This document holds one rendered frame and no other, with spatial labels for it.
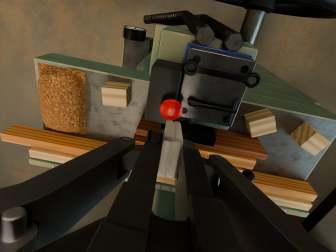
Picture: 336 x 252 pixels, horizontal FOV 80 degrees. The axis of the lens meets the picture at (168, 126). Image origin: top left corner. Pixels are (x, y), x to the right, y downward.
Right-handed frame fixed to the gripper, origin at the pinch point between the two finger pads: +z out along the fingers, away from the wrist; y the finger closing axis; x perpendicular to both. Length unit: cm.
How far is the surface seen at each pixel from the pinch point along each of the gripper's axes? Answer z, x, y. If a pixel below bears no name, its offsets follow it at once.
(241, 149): 16.9, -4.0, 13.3
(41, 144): 21.2, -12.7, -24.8
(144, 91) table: 21.5, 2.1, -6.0
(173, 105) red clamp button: 8.6, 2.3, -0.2
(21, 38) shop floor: 112, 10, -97
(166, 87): 9.7, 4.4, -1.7
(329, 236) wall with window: 117, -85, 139
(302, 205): 21.2, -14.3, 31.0
